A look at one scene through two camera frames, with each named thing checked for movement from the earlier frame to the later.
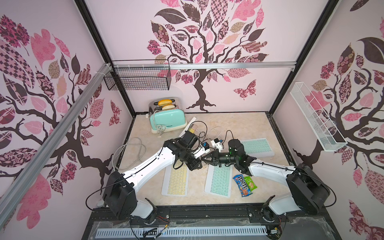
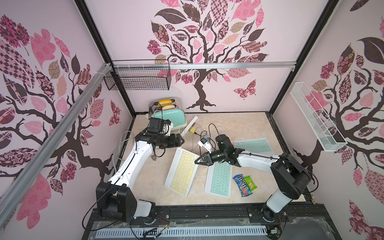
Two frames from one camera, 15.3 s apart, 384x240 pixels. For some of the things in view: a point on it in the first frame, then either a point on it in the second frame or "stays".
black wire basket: x=140 y=75 stays
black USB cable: x=206 y=132 → x=195 y=132
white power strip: x=187 y=127 stays
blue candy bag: x=242 y=185 stays
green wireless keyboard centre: x=219 y=180 stays
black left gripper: x=195 y=162 → x=172 y=144
